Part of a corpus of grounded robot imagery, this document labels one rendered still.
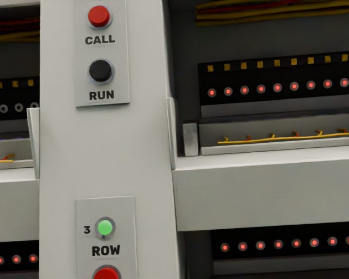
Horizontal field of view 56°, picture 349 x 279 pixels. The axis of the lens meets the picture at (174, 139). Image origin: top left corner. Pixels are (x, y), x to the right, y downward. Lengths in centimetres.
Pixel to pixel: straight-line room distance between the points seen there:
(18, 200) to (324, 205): 22
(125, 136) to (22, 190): 8
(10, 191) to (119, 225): 8
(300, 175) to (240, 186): 4
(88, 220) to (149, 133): 7
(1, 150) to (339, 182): 27
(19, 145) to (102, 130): 10
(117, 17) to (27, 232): 17
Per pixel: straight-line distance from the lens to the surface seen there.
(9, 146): 32
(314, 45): 50
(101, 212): 24
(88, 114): 25
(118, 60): 25
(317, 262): 43
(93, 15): 27
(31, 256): 45
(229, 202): 24
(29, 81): 46
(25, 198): 26
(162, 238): 23
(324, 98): 45
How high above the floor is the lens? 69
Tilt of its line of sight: 10 degrees up
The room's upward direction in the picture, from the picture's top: 4 degrees counter-clockwise
